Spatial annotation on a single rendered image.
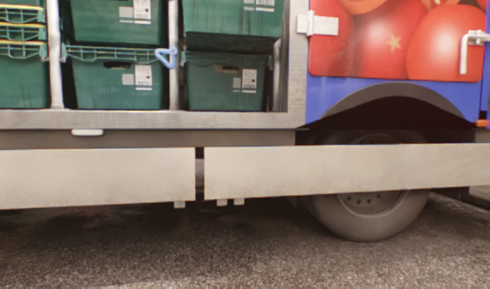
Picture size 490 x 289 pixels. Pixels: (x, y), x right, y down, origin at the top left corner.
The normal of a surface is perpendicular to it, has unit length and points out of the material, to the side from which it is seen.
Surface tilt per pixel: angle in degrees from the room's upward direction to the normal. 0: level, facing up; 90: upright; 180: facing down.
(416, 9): 90
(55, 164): 90
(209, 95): 91
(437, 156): 90
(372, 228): 68
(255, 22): 99
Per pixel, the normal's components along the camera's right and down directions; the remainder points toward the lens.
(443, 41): 0.18, 0.08
